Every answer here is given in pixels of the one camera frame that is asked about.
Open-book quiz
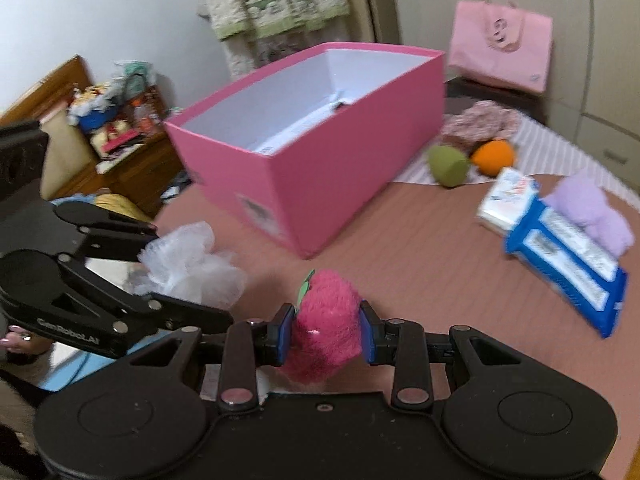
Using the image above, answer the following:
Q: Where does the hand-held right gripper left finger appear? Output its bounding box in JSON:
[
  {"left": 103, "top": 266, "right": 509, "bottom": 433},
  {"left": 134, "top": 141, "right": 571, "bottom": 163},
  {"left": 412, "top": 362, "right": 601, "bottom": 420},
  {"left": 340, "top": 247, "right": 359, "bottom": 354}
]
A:
[{"left": 125, "top": 304, "right": 297, "bottom": 413}]

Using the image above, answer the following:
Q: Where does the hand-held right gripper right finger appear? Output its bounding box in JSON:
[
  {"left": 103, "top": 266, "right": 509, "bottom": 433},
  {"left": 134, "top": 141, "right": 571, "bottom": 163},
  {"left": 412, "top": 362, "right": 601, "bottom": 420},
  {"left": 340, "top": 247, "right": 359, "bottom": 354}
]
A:
[{"left": 359, "top": 301, "right": 531, "bottom": 407}]

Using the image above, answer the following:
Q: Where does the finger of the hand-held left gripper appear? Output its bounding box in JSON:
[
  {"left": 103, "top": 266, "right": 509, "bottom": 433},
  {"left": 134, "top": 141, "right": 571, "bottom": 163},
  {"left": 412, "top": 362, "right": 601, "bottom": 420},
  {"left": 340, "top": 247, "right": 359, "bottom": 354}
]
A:
[
  {"left": 55, "top": 203, "right": 160, "bottom": 262},
  {"left": 50, "top": 255, "right": 234, "bottom": 336}
]

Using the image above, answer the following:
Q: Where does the red plush strawberry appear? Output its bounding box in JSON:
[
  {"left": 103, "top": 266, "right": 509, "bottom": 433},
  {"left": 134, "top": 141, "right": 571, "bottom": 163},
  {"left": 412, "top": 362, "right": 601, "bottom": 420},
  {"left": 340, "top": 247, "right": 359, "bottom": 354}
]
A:
[{"left": 291, "top": 269, "right": 363, "bottom": 386}]

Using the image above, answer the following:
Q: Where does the white mesh bath pouf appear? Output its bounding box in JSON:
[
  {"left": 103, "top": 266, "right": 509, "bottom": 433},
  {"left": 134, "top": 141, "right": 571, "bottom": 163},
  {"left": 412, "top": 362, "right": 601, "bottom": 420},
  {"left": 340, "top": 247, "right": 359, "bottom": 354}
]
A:
[{"left": 131, "top": 221, "right": 247, "bottom": 311}]

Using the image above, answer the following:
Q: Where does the pink cardboard box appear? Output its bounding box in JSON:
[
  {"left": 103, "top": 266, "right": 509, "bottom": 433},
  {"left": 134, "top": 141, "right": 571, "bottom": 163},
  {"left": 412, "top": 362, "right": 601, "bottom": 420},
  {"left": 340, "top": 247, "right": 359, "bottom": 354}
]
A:
[{"left": 164, "top": 42, "right": 447, "bottom": 260}]

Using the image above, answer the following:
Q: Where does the green plush toy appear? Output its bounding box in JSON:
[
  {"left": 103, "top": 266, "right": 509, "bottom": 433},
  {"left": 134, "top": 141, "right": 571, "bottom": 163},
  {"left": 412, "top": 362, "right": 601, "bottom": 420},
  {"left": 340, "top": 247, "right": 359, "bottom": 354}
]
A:
[{"left": 427, "top": 145, "right": 471, "bottom": 188}]

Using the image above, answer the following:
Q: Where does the white tissue pack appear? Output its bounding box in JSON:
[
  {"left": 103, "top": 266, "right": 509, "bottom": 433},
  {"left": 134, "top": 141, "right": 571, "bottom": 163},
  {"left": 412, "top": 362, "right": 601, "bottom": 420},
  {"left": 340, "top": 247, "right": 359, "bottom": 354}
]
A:
[{"left": 475, "top": 166, "right": 541, "bottom": 238}]

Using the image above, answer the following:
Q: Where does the blue wipes packet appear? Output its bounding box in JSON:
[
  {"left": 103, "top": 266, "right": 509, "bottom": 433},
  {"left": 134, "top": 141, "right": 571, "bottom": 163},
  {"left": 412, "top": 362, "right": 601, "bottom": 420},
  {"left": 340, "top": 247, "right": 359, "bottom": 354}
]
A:
[
  {"left": 520, "top": 197, "right": 628, "bottom": 286},
  {"left": 504, "top": 225, "right": 628, "bottom": 339}
]

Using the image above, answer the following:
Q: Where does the purple plush toy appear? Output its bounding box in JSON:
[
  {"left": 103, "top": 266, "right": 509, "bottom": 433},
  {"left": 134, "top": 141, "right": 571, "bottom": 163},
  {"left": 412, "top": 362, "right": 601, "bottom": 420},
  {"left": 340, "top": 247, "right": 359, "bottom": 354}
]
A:
[{"left": 542, "top": 172, "right": 633, "bottom": 256}]

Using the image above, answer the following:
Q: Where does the person's left hand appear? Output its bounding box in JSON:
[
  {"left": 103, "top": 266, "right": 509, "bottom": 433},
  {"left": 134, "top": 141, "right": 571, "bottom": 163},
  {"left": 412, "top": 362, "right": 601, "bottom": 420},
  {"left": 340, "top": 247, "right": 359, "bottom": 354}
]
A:
[{"left": 0, "top": 325, "right": 53, "bottom": 366}]

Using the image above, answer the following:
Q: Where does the yellow cushion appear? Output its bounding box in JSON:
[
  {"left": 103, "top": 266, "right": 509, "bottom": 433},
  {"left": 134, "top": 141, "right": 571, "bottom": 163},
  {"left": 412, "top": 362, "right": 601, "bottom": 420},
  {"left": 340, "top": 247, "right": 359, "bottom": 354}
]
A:
[{"left": 95, "top": 192, "right": 151, "bottom": 222}]

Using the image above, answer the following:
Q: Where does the wooden nightstand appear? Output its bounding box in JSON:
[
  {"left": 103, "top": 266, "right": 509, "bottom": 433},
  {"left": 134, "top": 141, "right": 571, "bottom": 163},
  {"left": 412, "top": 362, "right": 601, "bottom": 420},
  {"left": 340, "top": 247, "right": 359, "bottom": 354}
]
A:
[{"left": 95, "top": 132, "right": 186, "bottom": 218}]

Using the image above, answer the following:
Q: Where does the salmon ribbed bedspread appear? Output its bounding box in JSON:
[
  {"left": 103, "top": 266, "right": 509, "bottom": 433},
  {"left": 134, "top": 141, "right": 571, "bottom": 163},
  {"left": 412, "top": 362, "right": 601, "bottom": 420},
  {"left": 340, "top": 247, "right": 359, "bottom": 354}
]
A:
[{"left": 150, "top": 175, "right": 640, "bottom": 480}]

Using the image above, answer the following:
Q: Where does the yellow red round toy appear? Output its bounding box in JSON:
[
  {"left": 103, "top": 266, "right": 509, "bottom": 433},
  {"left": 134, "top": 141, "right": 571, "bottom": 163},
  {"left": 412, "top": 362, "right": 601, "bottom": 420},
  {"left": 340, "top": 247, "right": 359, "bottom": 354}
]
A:
[{"left": 90, "top": 120, "right": 143, "bottom": 156}]

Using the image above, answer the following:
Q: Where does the wooden headboard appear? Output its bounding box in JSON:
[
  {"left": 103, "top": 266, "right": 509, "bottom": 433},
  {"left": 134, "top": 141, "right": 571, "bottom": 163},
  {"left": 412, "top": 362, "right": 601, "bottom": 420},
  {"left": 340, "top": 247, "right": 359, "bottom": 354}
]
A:
[{"left": 0, "top": 55, "right": 96, "bottom": 201}]

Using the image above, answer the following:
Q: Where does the orange bottle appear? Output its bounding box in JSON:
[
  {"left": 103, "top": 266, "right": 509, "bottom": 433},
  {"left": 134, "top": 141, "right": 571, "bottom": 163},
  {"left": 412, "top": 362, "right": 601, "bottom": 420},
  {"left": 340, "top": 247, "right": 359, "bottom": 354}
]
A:
[{"left": 131, "top": 97, "right": 163, "bottom": 133}]

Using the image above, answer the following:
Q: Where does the blue bowl with flowers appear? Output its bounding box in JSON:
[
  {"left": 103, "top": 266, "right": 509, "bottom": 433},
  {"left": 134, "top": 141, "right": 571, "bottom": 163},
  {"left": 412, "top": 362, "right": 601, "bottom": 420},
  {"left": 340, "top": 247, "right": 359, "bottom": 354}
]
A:
[{"left": 67, "top": 85, "right": 121, "bottom": 133}]

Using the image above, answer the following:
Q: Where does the wicker basket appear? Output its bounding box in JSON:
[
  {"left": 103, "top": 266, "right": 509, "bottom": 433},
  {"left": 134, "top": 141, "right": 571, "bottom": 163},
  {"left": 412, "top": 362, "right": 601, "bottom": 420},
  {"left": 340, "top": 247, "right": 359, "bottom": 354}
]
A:
[{"left": 120, "top": 72, "right": 156, "bottom": 111}]

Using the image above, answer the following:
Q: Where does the white green packet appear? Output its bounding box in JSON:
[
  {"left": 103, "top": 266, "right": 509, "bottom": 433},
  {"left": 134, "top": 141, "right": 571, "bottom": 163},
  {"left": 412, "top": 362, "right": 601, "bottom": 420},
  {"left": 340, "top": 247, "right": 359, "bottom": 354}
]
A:
[{"left": 112, "top": 60, "right": 153, "bottom": 81}]

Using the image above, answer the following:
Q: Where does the orange plush toy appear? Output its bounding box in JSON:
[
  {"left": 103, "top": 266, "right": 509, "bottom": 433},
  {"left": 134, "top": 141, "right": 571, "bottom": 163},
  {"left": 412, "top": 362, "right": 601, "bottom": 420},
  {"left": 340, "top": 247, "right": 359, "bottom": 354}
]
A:
[{"left": 470, "top": 139, "right": 516, "bottom": 177}]

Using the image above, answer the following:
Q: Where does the pink floral scrunchie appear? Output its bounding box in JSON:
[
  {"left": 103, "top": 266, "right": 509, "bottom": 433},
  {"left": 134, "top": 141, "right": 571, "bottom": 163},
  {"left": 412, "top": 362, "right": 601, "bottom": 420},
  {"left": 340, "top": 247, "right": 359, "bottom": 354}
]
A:
[{"left": 440, "top": 101, "right": 521, "bottom": 153}]

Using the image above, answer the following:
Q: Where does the striped bed sheet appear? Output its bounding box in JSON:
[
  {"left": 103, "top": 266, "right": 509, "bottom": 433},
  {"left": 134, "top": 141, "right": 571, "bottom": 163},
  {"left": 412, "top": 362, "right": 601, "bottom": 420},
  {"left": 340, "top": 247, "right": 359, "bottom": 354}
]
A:
[{"left": 390, "top": 110, "right": 616, "bottom": 191}]

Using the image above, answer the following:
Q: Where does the dark side table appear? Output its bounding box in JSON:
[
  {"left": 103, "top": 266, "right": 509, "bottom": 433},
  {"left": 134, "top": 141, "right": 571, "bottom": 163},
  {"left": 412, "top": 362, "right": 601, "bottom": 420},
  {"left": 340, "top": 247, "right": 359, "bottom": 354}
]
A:
[{"left": 445, "top": 77, "right": 548, "bottom": 126}]

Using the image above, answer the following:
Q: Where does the cream knitted cardigan green trim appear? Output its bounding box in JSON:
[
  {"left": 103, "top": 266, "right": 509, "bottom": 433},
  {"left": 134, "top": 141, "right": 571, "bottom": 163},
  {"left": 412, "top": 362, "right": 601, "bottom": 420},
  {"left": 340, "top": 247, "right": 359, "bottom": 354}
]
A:
[{"left": 197, "top": 0, "right": 351, "bottom": 41}]

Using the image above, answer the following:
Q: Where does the pink paper bag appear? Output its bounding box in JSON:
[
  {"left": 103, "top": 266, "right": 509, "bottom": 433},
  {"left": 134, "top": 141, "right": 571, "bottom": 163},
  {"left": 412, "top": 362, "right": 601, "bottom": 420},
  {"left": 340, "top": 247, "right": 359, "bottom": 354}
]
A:
[{"left": 446, "top": 0, "right": 554, "bottom": 95}]

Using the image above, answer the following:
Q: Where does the beige wardrobe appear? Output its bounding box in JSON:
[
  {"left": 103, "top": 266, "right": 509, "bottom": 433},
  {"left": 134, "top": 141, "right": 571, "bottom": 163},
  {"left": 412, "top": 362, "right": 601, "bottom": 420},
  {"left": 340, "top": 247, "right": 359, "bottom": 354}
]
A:
[{"left": 550, "top": 0, "right": 640, "bottom": 186}]

